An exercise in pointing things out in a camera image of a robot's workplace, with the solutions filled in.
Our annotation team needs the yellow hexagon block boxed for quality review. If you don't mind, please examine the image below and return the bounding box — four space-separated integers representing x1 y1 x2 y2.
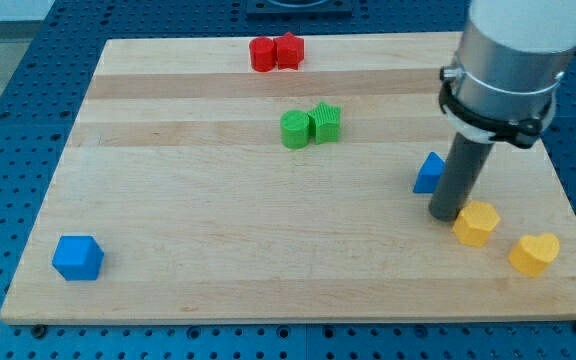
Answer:
453 200 501 248

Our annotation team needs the yellow heart block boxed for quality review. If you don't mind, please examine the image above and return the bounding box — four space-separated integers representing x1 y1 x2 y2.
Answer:
508 233 560 278

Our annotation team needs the wooden board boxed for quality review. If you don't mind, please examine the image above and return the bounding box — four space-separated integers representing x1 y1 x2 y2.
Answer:
0 32 576 325

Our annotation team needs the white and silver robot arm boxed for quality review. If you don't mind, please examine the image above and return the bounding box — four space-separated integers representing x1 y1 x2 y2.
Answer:
440 0 576 148

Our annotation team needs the black cable clamp ring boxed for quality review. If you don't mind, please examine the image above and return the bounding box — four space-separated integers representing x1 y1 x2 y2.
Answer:
438 65 565 150

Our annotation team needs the blue cube block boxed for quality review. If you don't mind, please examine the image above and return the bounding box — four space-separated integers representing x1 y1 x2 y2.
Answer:
52 235 104 281

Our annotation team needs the blue triangle block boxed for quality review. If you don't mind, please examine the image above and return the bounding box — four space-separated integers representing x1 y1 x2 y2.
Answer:
413 152 445 194

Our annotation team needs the green star block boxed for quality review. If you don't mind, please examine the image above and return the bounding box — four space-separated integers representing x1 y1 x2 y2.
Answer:
307 102 341 144

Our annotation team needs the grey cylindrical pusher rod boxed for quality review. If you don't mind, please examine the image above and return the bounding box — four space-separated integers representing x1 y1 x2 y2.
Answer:
428 133 493 222

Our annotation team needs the red cylinder block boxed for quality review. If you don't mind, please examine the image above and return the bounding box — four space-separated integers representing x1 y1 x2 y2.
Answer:
249 36 276 72

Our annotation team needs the green cylinder block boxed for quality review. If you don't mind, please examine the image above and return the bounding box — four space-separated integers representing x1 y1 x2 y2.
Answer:
280 110 310 149

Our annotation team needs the red star block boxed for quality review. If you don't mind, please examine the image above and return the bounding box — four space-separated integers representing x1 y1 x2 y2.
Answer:
273 32 305 70

